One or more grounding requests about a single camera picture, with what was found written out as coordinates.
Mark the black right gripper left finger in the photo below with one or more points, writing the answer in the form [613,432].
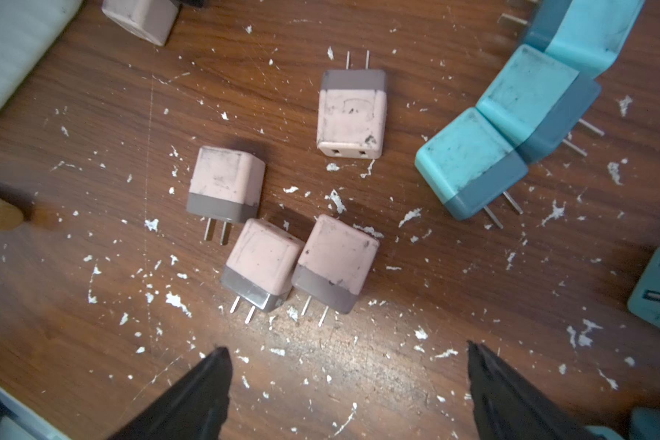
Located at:
[195,407]

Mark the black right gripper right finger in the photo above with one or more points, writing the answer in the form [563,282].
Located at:
[508,406]

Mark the pink plug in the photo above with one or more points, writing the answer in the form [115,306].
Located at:
[352,113]
[260,267]
[150,20]
[226,186]
[335,263]

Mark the white storage box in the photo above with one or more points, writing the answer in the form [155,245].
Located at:
[27,29]

